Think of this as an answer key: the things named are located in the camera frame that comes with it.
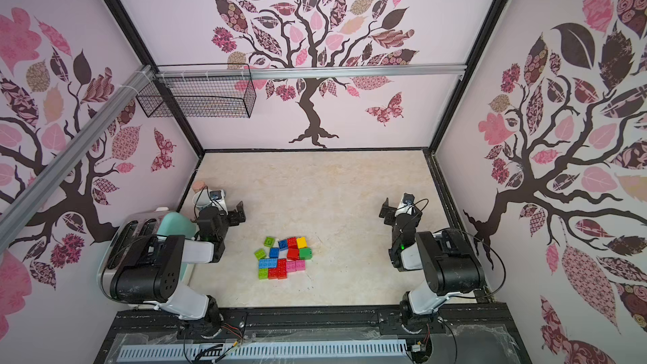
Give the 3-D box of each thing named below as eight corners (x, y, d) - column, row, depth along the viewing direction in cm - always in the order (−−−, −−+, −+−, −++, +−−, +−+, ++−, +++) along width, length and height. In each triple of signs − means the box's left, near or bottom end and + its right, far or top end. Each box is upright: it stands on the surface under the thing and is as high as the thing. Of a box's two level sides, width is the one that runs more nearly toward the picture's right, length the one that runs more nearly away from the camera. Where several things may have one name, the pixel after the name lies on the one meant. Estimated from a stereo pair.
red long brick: (268, 279, 84) (266, 277, 82) (270, 265, 87) (269, 263, 85) (286, 279, 84) (285, 277, 82) (288, 265, 87) (287, 263, 85)
